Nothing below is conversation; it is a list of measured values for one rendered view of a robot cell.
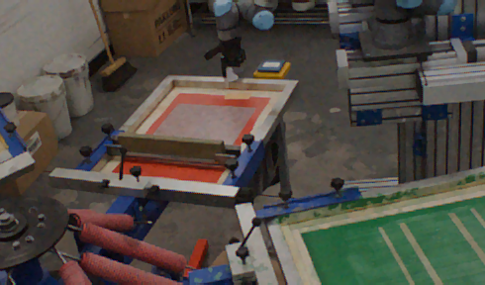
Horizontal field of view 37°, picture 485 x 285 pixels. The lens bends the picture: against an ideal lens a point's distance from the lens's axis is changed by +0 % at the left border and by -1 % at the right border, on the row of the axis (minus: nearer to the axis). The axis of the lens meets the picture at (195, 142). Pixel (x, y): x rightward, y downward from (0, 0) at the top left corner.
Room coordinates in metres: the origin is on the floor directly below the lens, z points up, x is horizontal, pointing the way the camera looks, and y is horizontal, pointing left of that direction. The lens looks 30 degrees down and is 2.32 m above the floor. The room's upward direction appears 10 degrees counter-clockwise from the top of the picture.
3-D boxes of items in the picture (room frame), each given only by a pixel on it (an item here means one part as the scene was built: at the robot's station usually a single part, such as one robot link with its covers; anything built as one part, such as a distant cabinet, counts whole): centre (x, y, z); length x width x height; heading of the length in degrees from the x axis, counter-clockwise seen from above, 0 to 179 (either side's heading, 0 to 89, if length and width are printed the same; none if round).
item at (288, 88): (2.42, -0.01, 0.97); 0.79 x 0.58 x 0.04; 152
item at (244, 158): (2.08, -0.14, 0.97); 0.30 x 0.05 x 0.07; 152
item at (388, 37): (2.27, -0.73, 1.31); 0.15 x 0.15 x 0.10
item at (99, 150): (2.34, 0.35, 0.97); 0.30 x 0.05 x 0.07; 152
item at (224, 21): (2.74, -0.21, 1.28); 0.09 x 0.08 x 0.11; 104
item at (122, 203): (1.93, 0.26, 1.02); 0.17 x 0.06 x 0.05; 152
